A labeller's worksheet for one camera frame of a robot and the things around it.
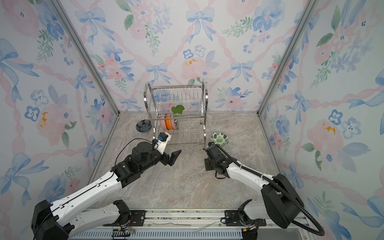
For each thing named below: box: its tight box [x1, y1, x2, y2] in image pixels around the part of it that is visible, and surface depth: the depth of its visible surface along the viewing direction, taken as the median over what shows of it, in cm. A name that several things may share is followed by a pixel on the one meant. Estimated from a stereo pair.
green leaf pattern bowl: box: [210, 132, 230, 148], surface depth 104 cm
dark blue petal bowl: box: [136, 119, 152, 132], surface depth 111 cm
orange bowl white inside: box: [165, 115, 173, 130], surface depth 99 cm
